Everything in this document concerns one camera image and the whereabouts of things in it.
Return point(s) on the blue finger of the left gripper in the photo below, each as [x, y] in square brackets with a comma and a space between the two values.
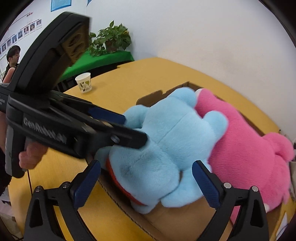
[110, 134]
[88, 108]

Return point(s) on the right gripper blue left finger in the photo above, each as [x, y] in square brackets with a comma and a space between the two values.
[41, 221]

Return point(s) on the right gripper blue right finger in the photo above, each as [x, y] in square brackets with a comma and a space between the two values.
[251, 222]

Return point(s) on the pink plush toy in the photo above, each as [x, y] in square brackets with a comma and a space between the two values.
[244, 159]

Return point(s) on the light blue plush toy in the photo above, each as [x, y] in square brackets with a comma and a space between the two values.
[161, 171]

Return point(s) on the brown cardboard box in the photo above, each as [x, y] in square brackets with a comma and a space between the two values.
[187, 222]

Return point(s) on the operator left hand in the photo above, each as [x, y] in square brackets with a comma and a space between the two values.
[32, 156]

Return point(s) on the patterned paper cup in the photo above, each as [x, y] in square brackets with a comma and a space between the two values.
[84, 82]

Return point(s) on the green cloth table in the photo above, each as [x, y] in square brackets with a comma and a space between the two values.
[88, 62]

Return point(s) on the person in background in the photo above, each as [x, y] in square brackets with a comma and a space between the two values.
[12, 57]

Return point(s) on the green potted plant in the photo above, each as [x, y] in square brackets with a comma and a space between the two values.
[109, 40]

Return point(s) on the wall photo row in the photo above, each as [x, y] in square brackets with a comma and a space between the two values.
[23, 37]

